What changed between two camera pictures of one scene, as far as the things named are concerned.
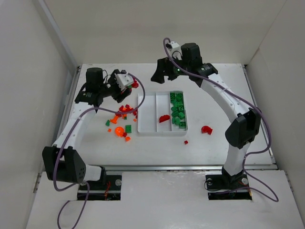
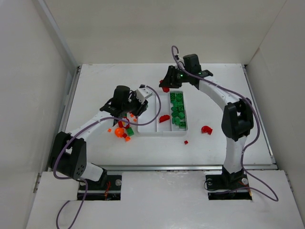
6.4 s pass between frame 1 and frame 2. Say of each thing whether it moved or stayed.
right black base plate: stayed
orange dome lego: stayed
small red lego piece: moved
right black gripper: moved
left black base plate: stayed
